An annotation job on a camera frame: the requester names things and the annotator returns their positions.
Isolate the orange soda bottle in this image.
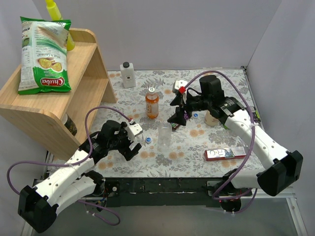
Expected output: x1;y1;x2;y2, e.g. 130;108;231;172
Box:
145;90;159;119

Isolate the dark jar under shelf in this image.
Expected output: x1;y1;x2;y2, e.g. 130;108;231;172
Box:
61;113;77;136

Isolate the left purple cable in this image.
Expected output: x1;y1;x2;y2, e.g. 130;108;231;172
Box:
6;107;133;226

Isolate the wooden shelf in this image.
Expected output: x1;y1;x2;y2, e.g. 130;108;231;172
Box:
0;28;117;161

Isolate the cream lotion pump bottle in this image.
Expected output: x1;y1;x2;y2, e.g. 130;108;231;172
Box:
205;111;219;127

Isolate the floral table mat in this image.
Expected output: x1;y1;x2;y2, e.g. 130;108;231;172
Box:
91;70;262;177

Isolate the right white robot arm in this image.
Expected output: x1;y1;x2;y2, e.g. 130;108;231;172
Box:
168;75;303;197

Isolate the green chips bag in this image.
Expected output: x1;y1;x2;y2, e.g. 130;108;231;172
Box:
18;17;71;95

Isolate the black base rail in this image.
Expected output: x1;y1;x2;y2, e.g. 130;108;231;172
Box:
81;176;254;209

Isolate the aluminium frame rail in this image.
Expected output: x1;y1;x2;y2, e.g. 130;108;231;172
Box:
241;187;308;236

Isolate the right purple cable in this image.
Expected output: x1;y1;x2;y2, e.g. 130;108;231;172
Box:
183;70;258;214

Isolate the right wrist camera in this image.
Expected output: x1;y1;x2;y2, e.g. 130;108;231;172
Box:
172;80;188;94

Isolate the white square bottle black cap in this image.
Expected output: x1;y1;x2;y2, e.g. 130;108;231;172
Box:
120;61;136;89

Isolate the black green box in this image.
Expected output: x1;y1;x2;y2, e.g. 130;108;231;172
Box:
250;107;261;123

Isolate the yellow spray bottle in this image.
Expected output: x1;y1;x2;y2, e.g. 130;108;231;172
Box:
45;0;75;52

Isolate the clear bottle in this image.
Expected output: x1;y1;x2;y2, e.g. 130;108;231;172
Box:
158;121;172;148

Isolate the purple cable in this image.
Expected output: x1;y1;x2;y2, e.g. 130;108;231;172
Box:
6;107;133;226
183;70;258;214

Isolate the red white toothpaste box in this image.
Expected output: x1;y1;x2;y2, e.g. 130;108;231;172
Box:
204;147;248;161

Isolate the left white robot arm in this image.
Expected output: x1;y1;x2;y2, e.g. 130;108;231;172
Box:
18;120;143;233

